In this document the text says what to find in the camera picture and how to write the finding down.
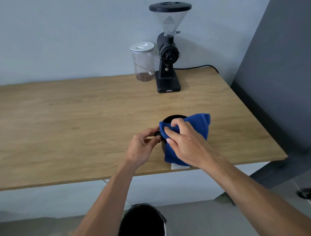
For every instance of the person's right middle finger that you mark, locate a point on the person's right middle finger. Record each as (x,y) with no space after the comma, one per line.
(179,122)

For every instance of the person's right forearm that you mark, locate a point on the person's right forearm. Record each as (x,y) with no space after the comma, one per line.
(252,197)

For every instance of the person's left hand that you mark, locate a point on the person's left hand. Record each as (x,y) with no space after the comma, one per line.
(139,150)

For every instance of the black coffee grinder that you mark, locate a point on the black coffee grinder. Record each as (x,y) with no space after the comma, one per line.
(168,80)

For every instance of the pile of brown coffee beans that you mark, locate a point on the pile of brown coffee beans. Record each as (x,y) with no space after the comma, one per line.
(145,77)

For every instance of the clear jar with grey lid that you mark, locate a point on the clear jar with grey lid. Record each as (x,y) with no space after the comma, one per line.
(142,60)

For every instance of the blue cloth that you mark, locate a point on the blue cloth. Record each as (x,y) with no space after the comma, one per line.
(197,126)

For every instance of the black mug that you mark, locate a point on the black mug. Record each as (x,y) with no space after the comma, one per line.
(170,119)

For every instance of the black waste bin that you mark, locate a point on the black waste bin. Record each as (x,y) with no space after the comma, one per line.
(142,221)

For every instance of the person's left thumb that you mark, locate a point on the person's left thumb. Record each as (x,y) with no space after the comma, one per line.
(154,140)

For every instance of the person's right thumb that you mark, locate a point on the person's right thumb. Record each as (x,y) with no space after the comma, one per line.
(171,144)

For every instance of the white paper label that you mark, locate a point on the white paper label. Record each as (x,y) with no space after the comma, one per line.
(175,166)

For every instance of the person's right hand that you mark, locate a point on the person's right hand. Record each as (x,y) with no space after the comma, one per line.
(189,145)

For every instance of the person's left forearm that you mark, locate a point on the person's left forearm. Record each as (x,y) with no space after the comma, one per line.
(109,201)

